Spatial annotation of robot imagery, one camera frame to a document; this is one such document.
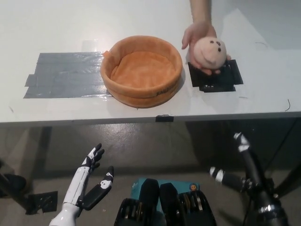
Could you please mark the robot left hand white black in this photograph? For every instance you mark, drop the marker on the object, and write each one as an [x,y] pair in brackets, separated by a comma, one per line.
[77,186]

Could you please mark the pink plush dumpling toy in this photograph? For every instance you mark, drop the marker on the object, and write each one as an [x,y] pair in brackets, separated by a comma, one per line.
[209,53]

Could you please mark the orange plush round basket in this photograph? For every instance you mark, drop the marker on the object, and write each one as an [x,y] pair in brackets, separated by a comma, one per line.
[141,68]

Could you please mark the dark metal table leg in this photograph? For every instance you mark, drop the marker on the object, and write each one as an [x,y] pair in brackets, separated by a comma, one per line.
[38,160]

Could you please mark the person's bare hand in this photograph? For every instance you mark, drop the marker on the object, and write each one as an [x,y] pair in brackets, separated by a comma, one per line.
[196,33]

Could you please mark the robot torso black and teal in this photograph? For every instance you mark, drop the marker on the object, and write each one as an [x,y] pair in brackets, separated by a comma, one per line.
[164,207]

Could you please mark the small black tape strip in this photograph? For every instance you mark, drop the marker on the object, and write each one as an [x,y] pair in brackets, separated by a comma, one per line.
[164,118]

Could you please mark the grey duct tape patch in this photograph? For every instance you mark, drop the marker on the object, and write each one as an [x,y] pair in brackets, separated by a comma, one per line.
[68,75]

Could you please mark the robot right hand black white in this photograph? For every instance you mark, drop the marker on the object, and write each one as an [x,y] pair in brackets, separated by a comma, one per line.
[261,188]

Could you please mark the black shoe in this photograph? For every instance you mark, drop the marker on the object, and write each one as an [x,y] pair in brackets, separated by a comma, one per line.
[14,184]

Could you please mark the black tape patch on table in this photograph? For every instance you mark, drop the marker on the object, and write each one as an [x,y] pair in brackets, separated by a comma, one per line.
[231,76]

